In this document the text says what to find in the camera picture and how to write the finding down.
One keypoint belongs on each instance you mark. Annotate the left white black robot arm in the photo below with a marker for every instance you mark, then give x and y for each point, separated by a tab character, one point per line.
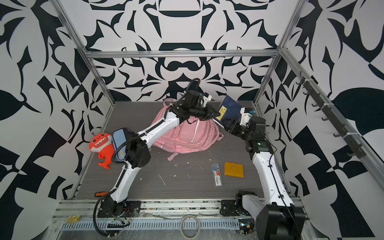
138	153

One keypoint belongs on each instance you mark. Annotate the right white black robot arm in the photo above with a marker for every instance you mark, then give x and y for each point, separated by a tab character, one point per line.
275	217

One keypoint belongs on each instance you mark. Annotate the roll of clear tape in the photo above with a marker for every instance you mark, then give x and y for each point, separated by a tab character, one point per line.
190	222

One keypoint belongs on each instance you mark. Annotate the pink student backpack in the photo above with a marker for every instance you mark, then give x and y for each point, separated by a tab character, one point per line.
190	136

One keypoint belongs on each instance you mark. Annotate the orange handled tool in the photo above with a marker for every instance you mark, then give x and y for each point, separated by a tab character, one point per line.
100	194

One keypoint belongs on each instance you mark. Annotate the blue pencil case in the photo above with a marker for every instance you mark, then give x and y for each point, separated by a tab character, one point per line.
119	137

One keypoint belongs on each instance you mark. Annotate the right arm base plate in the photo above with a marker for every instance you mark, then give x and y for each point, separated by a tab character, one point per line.
229	208

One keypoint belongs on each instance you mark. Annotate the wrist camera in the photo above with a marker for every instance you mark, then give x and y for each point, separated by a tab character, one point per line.
246	115
205	99

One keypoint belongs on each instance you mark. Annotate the clear pen refill box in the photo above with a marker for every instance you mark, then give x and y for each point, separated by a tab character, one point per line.
217	174

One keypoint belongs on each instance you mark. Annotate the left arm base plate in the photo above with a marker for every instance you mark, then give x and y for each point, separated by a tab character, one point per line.
125	209

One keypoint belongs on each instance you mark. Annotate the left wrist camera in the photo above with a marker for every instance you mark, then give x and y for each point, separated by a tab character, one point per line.
205	99

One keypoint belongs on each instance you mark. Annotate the yellow tape piece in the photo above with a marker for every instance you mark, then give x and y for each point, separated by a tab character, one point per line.
73	219

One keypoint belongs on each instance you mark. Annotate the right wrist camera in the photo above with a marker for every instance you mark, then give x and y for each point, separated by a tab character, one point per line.
246	115

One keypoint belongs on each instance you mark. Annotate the dark blue notebook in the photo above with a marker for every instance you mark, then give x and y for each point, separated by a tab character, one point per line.
229	109

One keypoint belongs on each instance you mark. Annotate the red monster plush toy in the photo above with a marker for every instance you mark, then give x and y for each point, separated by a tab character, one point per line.
102	144

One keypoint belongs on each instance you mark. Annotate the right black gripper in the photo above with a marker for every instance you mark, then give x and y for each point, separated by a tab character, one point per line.
232	126

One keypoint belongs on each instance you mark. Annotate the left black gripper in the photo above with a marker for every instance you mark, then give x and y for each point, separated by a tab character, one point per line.
211	115

